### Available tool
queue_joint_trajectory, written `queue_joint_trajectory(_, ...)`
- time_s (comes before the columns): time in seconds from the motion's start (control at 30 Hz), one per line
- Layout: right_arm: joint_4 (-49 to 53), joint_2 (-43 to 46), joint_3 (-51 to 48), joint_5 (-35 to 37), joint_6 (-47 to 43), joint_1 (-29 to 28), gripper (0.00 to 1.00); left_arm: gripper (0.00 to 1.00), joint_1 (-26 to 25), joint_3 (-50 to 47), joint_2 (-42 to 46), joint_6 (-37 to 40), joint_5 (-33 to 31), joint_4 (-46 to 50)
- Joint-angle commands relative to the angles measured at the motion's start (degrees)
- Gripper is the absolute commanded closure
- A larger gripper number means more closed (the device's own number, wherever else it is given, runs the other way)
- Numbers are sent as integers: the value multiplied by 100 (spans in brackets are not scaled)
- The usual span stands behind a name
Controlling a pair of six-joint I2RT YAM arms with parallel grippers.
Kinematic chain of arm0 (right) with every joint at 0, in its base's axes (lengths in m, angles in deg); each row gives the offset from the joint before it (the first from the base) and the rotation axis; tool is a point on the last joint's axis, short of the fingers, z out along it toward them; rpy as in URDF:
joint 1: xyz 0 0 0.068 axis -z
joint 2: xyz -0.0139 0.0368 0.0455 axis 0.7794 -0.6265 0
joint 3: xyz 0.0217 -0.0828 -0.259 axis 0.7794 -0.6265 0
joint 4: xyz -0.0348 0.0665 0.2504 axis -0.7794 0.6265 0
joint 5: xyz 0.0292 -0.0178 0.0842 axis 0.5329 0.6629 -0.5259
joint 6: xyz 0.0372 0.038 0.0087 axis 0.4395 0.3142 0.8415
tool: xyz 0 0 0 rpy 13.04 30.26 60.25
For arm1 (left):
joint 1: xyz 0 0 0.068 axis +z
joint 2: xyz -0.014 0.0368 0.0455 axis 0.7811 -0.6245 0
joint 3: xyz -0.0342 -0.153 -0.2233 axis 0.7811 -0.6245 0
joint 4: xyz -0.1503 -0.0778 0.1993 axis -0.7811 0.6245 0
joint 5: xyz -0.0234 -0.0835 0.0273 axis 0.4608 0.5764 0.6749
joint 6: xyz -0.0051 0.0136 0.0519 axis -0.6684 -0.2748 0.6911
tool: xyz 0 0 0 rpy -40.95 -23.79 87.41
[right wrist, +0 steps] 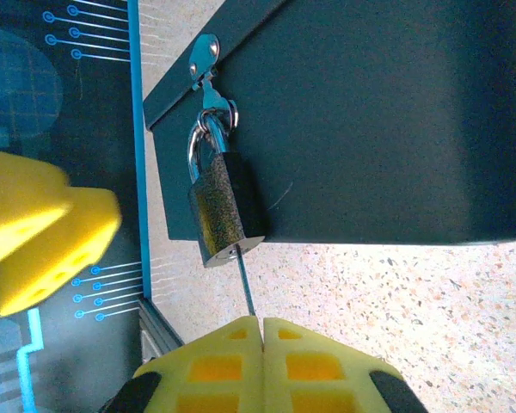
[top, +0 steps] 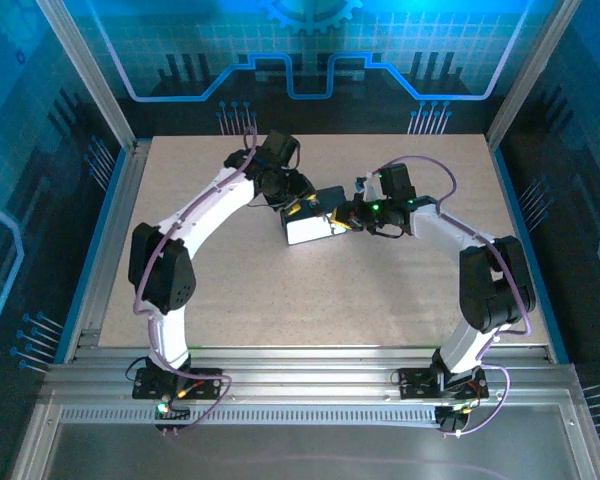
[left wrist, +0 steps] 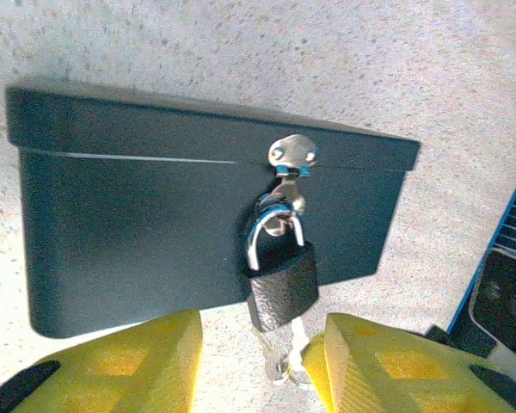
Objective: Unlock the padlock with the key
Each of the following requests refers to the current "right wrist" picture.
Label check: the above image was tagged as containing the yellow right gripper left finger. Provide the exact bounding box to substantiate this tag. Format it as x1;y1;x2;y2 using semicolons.
98;316;264;413

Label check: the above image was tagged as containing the dark box with painted lid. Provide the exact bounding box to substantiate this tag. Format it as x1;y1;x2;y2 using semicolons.
142;0;516;247

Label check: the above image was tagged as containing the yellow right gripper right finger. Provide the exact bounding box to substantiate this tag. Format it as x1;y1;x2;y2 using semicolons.
262;317;429;413

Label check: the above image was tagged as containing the small dark padlock silver shackle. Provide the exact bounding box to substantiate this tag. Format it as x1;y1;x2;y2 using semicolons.
187;107;267;269

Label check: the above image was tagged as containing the small metal key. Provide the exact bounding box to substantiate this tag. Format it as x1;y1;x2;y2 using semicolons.
235;243;259;318

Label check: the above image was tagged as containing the aluminium table side rail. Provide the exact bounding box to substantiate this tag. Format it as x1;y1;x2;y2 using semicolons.
138;257;186;371

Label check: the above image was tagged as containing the silver box hasp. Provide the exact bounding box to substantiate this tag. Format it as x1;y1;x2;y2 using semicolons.
187;34;239;133

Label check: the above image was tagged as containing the blue table edge strip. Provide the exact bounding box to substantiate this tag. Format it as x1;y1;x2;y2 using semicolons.
126;0;151;300

